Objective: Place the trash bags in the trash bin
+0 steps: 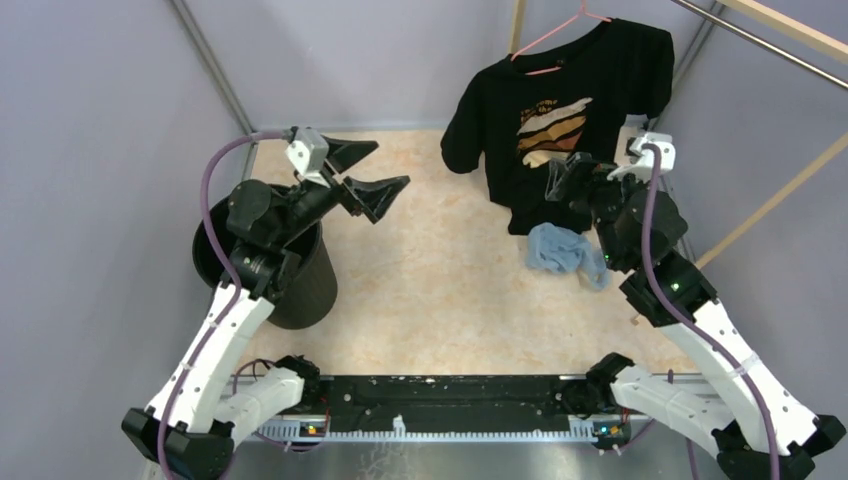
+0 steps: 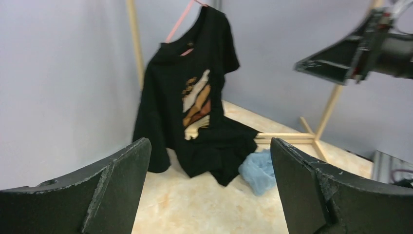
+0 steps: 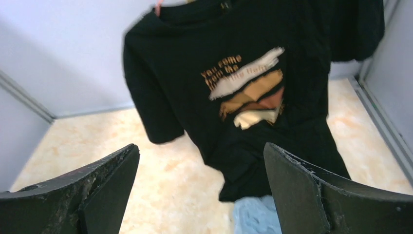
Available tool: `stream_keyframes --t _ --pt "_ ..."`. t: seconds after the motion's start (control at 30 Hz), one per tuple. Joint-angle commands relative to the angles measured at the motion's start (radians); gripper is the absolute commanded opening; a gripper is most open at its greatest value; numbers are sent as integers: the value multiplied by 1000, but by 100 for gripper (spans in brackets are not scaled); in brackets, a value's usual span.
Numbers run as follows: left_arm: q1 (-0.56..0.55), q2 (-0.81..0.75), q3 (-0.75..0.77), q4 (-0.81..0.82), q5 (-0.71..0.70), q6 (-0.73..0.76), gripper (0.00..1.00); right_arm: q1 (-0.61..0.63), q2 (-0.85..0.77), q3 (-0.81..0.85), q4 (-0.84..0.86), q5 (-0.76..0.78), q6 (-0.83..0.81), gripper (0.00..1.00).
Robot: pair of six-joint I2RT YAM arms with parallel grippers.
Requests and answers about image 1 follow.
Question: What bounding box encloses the pink clothes hanger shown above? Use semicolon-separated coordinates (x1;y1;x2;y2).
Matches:
509;1;612;63

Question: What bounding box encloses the metal rack rod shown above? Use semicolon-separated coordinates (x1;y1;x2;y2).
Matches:
672;0;847;91

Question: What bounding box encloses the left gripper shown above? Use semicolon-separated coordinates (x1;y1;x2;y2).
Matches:
272;133;410;246

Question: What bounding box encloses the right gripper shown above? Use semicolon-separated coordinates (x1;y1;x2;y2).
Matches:
544;152;650;269

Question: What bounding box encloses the blue plastic trash bag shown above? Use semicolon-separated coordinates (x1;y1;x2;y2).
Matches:
525;223;610;291

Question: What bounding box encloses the black trash bin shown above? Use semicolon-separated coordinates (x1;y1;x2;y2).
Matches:
192;180;338;330

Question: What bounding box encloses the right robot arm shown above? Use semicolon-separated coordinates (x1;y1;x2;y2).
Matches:
545;147;846;479

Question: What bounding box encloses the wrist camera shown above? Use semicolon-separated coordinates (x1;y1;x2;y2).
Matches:
285;127;330;188
607;131;676;183

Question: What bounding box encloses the wooden rack frame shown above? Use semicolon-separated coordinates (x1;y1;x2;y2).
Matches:
508;0;848;270

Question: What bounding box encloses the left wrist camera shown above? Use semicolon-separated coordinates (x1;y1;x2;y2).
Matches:
285;127;330;188

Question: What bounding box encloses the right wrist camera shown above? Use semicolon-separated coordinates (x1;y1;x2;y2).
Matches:
607;131;676;183

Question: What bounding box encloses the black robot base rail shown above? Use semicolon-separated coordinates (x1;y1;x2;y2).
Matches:
258;374;634;439

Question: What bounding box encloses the black printed t-shirt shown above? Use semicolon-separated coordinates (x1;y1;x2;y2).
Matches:
440;18;675;236

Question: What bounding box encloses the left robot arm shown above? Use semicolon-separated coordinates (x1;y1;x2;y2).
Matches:
122;127;409;479

